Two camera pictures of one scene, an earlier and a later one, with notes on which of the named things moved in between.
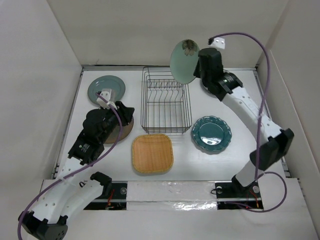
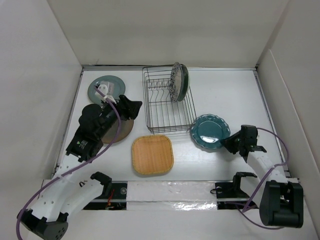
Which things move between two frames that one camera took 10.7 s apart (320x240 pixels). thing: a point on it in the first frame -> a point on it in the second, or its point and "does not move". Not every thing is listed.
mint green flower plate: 183,60 -> 186,82
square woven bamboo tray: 152,153 does not move
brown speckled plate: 114,136 does not move
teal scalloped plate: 211,133 does not move
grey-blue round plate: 106,82 does not move
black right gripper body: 200,73 -> 242,142
